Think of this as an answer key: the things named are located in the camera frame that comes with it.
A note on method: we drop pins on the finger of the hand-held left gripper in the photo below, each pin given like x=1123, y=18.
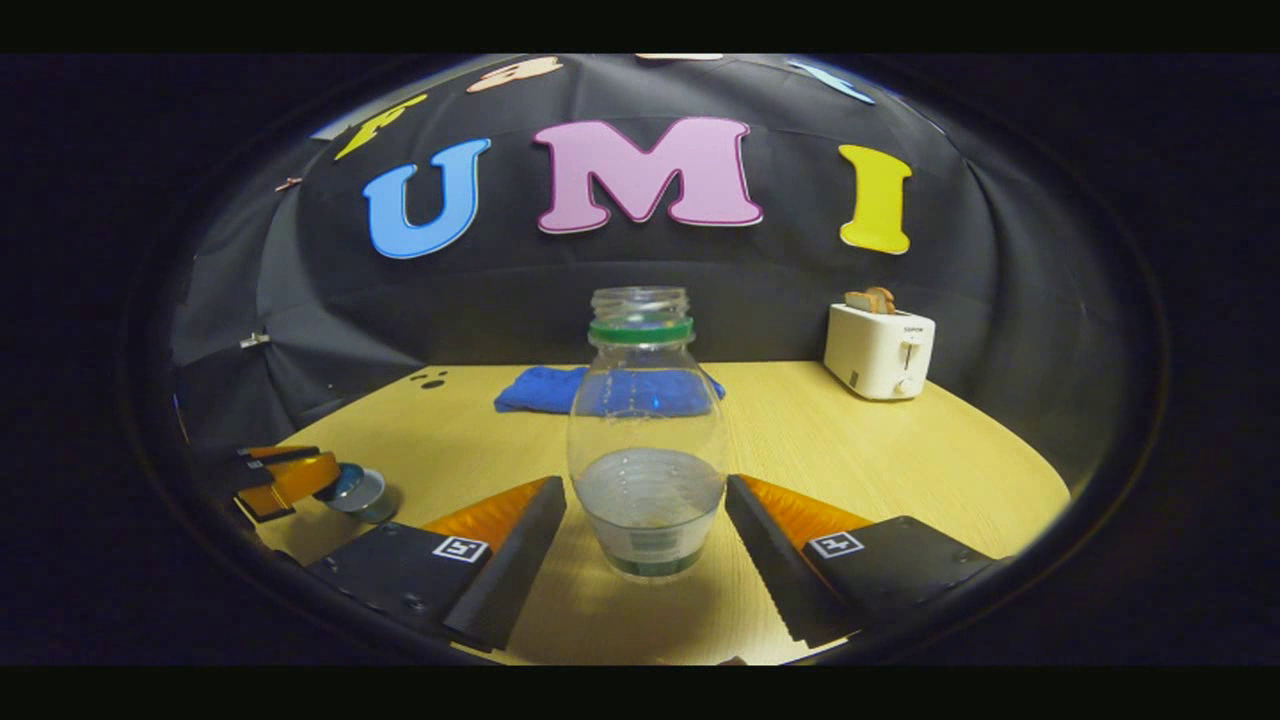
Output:
x=300, y=480
x=280, y=455

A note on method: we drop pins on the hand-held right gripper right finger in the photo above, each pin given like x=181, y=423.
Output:
x=765, y=560

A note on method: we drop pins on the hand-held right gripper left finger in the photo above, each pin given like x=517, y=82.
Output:
x=520, y=560

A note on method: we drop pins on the teal teacup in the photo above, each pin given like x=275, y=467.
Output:
x=372, y=495

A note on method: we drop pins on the clear plastic water bottle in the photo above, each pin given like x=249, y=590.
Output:
x=645, y=500

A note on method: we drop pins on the white cloth clip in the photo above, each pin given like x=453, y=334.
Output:
x=254, y=340

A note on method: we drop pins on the blue towel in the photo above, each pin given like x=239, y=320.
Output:
x=540, y=390

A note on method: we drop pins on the white toaster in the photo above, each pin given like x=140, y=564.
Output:
x=875, y=350

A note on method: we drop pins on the toasted bread slice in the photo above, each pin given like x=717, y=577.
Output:
x=860, y=301
x=885, y=298

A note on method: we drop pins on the black backdrop cloth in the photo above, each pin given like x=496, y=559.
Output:
x=760, y=280

